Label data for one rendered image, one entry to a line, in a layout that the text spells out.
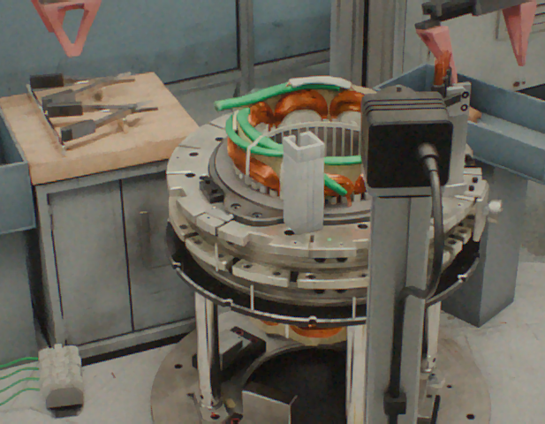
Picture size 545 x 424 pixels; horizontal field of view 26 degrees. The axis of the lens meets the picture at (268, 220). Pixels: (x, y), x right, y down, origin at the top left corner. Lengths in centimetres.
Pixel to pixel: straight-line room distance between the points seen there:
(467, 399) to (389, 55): 51
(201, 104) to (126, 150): 260
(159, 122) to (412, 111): 77
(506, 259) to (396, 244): 86
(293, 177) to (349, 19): 59
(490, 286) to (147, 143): 47
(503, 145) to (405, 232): 71
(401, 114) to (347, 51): 102
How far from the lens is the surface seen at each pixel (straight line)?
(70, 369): 139
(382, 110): 61
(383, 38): 162
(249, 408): 126
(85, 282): 139
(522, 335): 151
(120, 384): 141
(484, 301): 149
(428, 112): 61
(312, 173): 105
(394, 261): 65
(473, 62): 362
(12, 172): 130
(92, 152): 130
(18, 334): 144
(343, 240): 107
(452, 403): 135
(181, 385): 137
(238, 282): 113
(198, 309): 124
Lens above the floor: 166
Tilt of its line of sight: 31 degrees down
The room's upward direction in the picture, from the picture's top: 1 degrees counter-clockwise
